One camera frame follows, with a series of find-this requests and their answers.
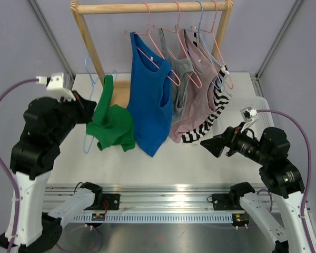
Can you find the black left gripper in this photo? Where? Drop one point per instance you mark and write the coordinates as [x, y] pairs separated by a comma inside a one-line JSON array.
[[86, 106]]

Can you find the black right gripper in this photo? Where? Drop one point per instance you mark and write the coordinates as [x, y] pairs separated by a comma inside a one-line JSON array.
[[230, 138]]

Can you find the green tank top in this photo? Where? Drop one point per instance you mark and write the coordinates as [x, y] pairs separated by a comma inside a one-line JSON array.
[[111, 125]]

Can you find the blue tank top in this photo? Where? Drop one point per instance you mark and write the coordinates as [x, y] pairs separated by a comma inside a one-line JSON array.
[[150, 101]]

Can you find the pink wire hanger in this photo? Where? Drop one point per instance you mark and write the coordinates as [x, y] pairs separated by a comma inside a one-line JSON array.
[[148, 33]]

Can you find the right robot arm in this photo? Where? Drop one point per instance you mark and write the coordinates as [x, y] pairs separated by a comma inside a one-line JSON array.
[[281, 178]]

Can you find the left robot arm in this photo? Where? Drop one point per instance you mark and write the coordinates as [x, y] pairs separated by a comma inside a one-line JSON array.
[[32, 160]]

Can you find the mauve tank top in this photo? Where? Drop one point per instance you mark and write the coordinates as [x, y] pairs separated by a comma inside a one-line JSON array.
[[200, 101]]

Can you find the black white striped top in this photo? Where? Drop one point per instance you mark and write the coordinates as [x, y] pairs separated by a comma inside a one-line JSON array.
[[221, 99]]

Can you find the pink hanger under striped top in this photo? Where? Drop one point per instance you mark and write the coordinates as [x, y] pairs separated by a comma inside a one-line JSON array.
[[224, 19]]

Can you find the grey tank top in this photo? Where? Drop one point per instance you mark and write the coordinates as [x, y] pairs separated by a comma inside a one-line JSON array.
[[182, 68]]

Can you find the blue hanger under mauve top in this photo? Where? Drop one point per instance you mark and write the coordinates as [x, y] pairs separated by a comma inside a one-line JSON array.
[[199, 40]]

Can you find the pink hanger under grey top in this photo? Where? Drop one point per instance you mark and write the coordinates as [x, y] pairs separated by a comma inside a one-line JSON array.
[[176, 31]]

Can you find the white plastic basket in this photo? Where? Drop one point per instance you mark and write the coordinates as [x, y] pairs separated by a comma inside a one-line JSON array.
[[231, 116]]

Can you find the wooden clothes rack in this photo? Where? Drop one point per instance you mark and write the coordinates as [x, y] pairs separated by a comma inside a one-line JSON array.
[[79, 11]]

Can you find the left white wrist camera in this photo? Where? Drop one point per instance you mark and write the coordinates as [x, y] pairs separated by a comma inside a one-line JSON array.
[[58, 86]]

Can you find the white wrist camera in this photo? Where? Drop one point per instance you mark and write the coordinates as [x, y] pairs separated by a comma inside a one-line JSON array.
[[250, 116], [58, 86]]

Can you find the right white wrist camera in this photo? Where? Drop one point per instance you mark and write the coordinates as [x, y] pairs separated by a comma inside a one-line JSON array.
[[250, 116]]

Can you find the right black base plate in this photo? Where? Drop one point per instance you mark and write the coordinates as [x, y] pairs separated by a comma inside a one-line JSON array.
[[223, 202]]

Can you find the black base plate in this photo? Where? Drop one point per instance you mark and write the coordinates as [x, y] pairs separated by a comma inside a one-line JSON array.
[[223, 202], [110, 200]]

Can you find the white slotted cable duct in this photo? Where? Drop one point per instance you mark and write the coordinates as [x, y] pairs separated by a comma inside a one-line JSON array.
[[154, 218]]

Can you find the aluminium mounting rail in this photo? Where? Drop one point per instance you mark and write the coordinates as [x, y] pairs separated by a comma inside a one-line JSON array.
[[153, 198]]

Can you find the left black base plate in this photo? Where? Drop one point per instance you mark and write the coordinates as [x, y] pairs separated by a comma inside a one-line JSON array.
[[110, 200]]

